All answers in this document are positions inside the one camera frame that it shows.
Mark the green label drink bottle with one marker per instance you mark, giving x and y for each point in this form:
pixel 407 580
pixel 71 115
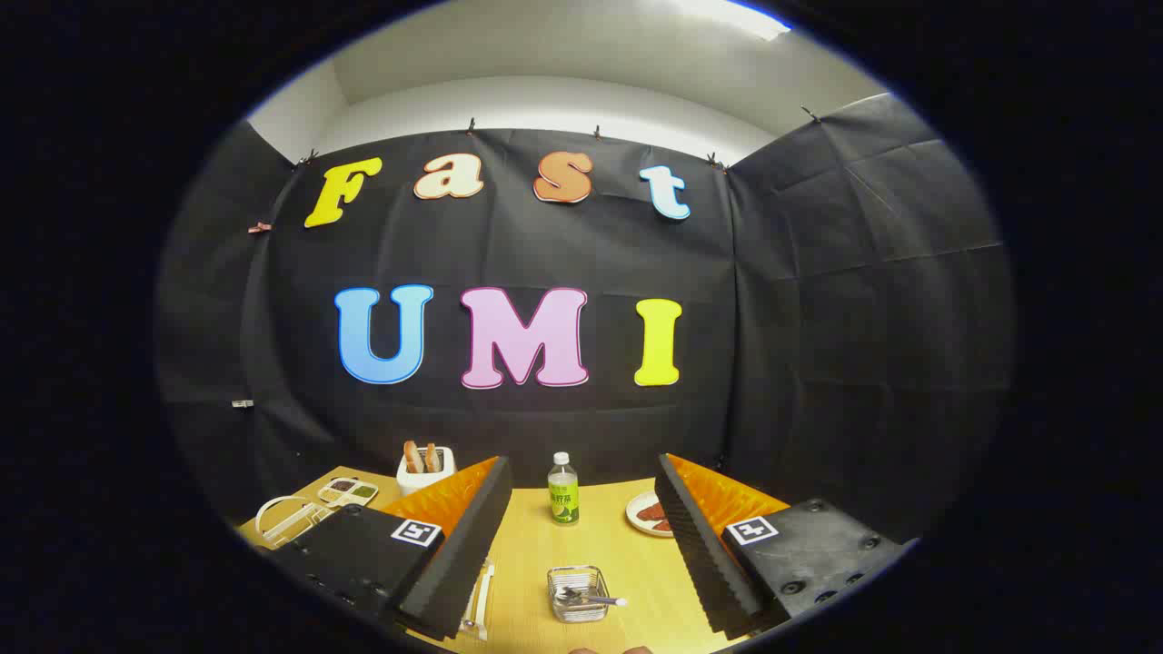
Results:
pixel 563 495

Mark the toasted bread slice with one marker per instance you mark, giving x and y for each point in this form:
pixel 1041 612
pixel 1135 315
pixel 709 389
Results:
pixel 412 456
pixel 432 457

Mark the black backdrop cloth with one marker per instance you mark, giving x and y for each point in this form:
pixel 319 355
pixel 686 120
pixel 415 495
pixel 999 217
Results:
pixel 818 318

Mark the white toaster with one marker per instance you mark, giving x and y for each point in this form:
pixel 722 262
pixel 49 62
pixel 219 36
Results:
pixel 420 481

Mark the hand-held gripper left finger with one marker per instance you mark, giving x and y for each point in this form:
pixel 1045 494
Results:
pixel 463 554

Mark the white divided condiment tray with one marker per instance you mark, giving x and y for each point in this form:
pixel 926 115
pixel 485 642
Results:
pixel 348 491

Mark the small white dish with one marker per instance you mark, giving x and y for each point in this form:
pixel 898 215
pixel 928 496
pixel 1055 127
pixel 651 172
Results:
pixel 636 518

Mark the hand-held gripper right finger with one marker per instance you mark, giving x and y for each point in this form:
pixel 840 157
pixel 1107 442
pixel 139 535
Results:
pixel 695 554

